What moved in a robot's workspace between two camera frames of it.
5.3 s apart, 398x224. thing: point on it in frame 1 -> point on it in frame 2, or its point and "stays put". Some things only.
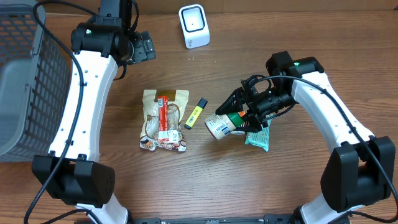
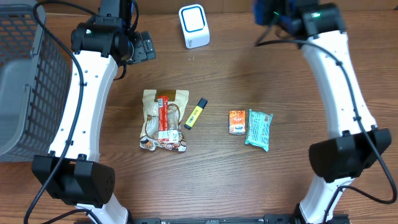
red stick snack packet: [164, 134] stays put
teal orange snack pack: [260, 139] stays put
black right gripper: [254, 114] -> [265, 9]
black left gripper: [141, 46] stays put
